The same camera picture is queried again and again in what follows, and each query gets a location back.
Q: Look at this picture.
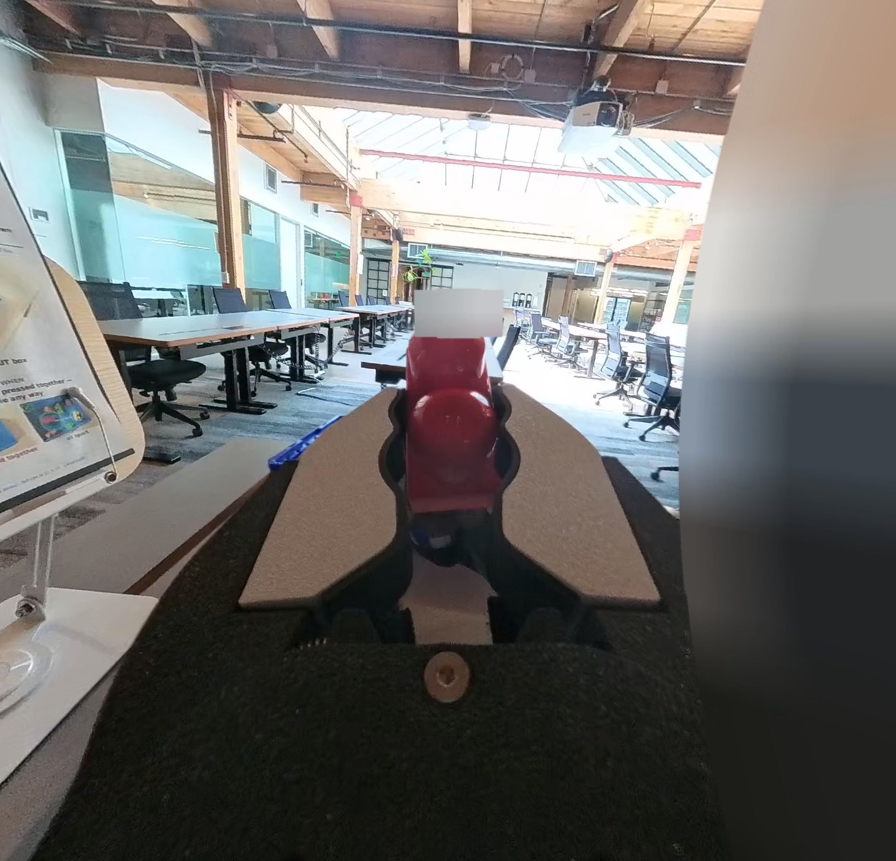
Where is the red two-stud toy block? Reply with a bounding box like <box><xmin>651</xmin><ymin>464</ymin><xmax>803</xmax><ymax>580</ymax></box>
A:
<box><xmin>404</xmin><ymin>335</ymin><xmax>502</xmax><ymax>514</ymax></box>

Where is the instruction sign on stand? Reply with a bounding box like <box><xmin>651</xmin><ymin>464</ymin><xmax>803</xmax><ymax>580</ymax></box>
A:
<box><xmin>0</xmin><ymin>158</ymin><xmax>160</xmax><ymax>785</ymax></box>

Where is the red ceiling pipe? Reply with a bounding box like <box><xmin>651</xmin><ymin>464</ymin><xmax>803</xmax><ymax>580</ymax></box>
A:
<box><xmin>359</xmin><ymin>149</ymin><xmax>702</xmax><ymax>190</ymax></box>

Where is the blue plastic bin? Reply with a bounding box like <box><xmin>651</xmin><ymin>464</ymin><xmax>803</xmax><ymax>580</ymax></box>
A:
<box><xmin>268</xmin><ymin>415</ymin><xmax>452</xmax><ymax>549</ymax></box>

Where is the white ceiling projector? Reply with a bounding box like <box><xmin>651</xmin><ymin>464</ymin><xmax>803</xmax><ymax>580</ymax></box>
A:
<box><xmin>558</xmin><ymin>77</ymin><xmax>636</xmax><ymax>155</ymax></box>

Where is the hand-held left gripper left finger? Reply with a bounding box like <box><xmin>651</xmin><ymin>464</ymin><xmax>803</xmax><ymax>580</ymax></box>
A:
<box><xmin>238</xmin><ymin>389</ymin><xmax>412</xmax><ymax>610</ymax></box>

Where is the long wooden table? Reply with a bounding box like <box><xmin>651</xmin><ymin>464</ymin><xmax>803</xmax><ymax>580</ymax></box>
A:
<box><xmin>553</xmin><ymin>322</ymin><xmax>652</xmax><ymax>362</ymax></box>

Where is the black office chair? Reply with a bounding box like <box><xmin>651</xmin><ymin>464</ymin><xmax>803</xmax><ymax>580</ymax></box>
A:
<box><xmin>77</xmin><ymin>280</ymin><xmax>211</xmax><ymax>444</ymax></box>
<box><xmin>623</xmin><ymin>333</ymin><xmax>684</xmax><ymax>444</ymax></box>
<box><xmin>594</xmin><ymin>326</ymin><xmax>632</xmax><ymax>404</ymax></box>

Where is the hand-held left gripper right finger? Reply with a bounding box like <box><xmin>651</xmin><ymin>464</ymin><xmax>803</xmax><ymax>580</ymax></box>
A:
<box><xmin>490</xmin><ymin>383</ymin><xmax>664</xmax><ymax>609</ymax></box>

